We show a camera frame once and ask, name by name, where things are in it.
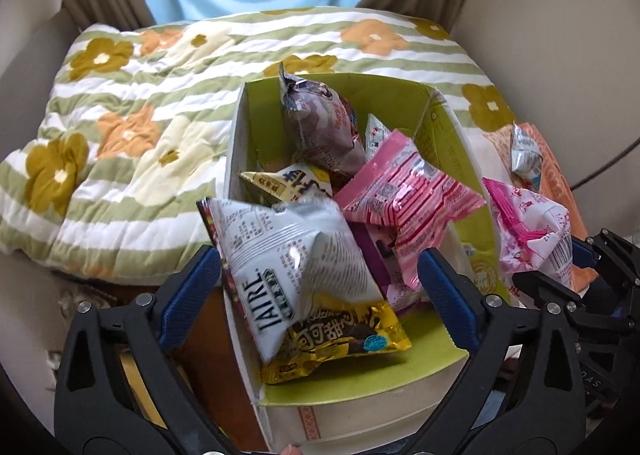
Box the black cable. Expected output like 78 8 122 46
569 134 640 192

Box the small silver snack bag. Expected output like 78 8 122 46
364 114 397 162

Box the orange towel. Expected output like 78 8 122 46
480 122 601 295

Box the silver snack bag yellow front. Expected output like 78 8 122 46
239 162 334 208

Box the brown wooden stand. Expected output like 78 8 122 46
50 269 268 455

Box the yellow pillow snack bag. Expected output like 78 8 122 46
260 301 414 386

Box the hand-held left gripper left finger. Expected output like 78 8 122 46
52 244 226 455

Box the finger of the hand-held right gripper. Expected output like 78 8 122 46
570 230 640 287
512 272 586 328

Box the dark snack bag white back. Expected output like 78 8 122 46
196 196 387 366

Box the silver blue snack bag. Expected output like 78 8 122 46
509 122 544 192

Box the green striped floral blanket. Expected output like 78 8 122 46
0 6 519 282

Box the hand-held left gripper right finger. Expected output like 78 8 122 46
415 246 587 455

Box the yellow-green cardboard box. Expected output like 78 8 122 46
222 72 512 455

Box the pink white snack bag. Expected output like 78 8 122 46
481 176 574 292

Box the pink striped multipack packet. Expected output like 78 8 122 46
333 129 487 292

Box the brown purple snack packet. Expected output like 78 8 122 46
277 62 367 177

